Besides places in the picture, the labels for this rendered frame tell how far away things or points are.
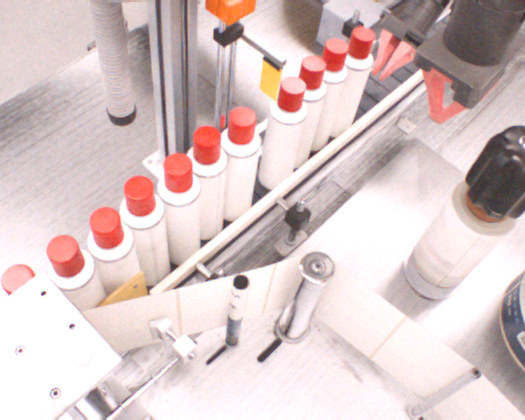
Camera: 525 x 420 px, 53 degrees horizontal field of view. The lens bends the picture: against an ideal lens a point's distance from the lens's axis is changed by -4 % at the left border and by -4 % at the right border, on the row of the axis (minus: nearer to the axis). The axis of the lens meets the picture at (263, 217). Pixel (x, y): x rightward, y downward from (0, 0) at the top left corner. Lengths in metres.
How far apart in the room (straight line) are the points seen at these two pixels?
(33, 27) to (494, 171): 2.22
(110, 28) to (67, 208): 0.41
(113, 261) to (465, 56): 0.40
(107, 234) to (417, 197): 0.52
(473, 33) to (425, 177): 0.48
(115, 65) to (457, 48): 0.34
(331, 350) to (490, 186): 0.30
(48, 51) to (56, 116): 1.43
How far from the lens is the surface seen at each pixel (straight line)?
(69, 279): 0.60
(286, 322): 0.70
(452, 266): 0.75
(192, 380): 0.72
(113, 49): 0.59
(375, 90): 1.04
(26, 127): 1.03
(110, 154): 0.96
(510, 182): 0.61
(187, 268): 0.74
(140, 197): 0.59
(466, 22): 0.49
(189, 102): 0.80
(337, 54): 0.77
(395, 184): 0.91
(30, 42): 2.51
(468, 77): 0.49
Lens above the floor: 1.58
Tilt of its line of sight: 58 degrees down
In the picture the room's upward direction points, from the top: 11 degrees clockwise
